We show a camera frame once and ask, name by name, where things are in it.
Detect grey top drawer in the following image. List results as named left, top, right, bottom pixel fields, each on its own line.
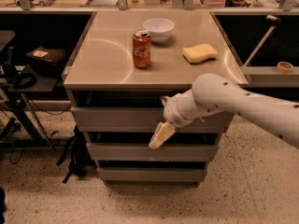
left=71, top=106, right=233, bottom=133

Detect grey drawer cabinet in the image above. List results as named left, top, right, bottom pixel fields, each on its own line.
left=64, top=8, right=246, bottom=185

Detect grey middle drawer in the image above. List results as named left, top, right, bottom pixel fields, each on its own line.
left=87, top=143, right=218, bottom=161

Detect grey bottom drawer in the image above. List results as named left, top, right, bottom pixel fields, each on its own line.
left=97, top=168, right=207, bottom=183

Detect tape roll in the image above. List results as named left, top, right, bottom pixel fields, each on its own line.
left=276, top=62, right=293, bottom=75

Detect dark side table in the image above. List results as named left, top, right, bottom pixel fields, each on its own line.
left=0, top=30, right=64, bottom=151

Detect white handled stick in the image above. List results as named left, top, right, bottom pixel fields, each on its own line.
left=243, top=15, right=280, bottom=67

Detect red cola can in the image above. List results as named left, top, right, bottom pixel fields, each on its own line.
left=133, top=29, right=151, bottom=68

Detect black headphones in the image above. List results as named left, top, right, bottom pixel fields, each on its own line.
left=2, top=62, right=36, bottom=89

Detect grey drawer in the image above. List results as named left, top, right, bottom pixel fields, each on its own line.
left=87, top=143, right=218, bottom=161
left=97, top=168, right=207, bottom=183
left=71, top=106, right=233, bottom=133

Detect black box with label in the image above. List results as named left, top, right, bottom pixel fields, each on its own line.
left=26, top=46, right=68, bottom=77

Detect white bowl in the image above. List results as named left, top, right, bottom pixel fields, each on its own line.
left=143, top=18, right=175, bottom=44

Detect yellow sponge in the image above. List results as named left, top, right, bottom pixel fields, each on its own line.
left=182, top=44, right=218, bottom=63

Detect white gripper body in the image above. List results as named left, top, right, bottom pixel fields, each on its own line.
left=164, top=93, right=193, bottom=128

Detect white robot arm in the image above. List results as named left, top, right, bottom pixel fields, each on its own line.
left=149, top=73, right=299, bottom=149

